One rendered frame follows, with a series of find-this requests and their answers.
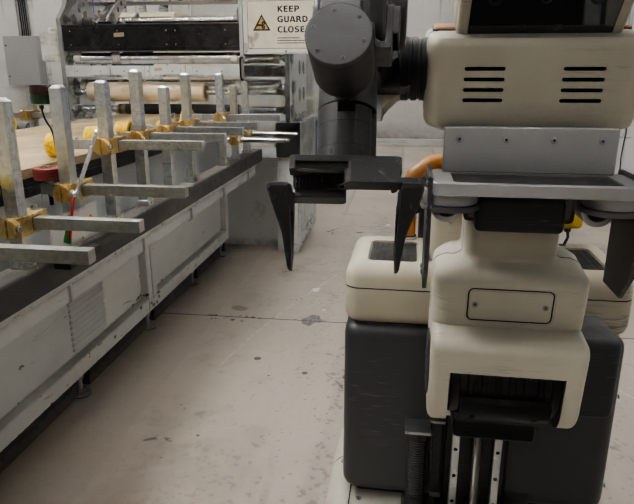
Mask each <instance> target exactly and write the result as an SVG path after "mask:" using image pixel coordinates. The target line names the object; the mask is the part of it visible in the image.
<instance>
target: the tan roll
mask: <svg viewBox="0 0 634 504"><path fill-rule="evenodd" d="M93 83H94V82H89V83H88V84H87V87H86V89H75V93H76V94H87V96H88V98H89V100H91V101H95V95H94V85H93ZM190 83H191V101H192V102H206V101H208V98H209V95H216V91H215V89H206V82H190ZM142 85H143V98H144V101H158V91H157V88H158V87H159V86H160V85H166V86H168V87H169V93H170V102H181V92H180V82H142ZM109 87H110V98H111V101H130V92H129V82H109Z"/></svg>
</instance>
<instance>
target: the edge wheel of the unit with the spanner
mask: <svg viewBox="0 0 634 504"><path fill-rule="evenodd" d="M32 171H33V178H34V180H35V181H44V184H53V183H54V181H56V180H59V174H58V166H56V165H46V166H38V167H34V168H33V169H32Z"/></svg>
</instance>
